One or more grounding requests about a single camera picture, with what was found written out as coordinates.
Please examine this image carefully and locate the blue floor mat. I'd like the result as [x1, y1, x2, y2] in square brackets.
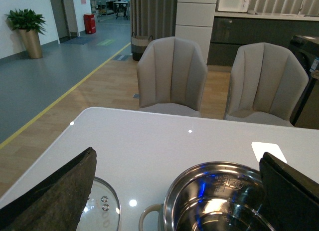
[63, 36, 93, 45]

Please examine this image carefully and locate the glass pot lid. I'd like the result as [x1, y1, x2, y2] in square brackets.
[77, 177, 121, 231]

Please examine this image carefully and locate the white microwave oven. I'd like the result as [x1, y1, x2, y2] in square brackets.
[217, 0, 250, 12]

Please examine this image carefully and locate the beige chair left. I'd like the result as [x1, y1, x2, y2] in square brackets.
[137, 36, 208, 117]

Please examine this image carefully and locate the green potted plant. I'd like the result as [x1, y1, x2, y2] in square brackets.
[6, 9, 46, 34]

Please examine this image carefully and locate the background desk with chair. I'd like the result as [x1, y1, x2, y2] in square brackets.
[114, 1, 129, 19]

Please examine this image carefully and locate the stainless steel pot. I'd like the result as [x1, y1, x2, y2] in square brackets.
[139, 162, 279, 231]

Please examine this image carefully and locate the beige chair right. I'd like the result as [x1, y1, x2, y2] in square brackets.
[224, 42, 309, 127]

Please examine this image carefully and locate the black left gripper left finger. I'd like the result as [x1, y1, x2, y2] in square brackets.
[0, 147, 97, 231]

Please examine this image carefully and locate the red bin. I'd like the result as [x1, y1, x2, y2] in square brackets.
[83, 13, 96, 34]

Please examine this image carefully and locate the dark kitchen counter cabinet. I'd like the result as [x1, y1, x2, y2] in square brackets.
[207, 14, 319, 66]

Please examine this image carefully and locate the woven striped basket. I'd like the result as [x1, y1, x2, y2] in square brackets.
[131, 32, 153, 61]

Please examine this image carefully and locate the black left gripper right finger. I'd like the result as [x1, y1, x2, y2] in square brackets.
[259, 152, 319, 231]

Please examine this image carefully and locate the black appliance at right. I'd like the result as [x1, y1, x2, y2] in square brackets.
[289, 35, 319, 130]

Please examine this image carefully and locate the gold plant pot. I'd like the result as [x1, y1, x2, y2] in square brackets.
[18, 29, 42, 59]

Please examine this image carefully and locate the beige chair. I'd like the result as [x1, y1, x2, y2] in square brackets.
[224, 42, 309, 127]
[137, 36, 208, 117]

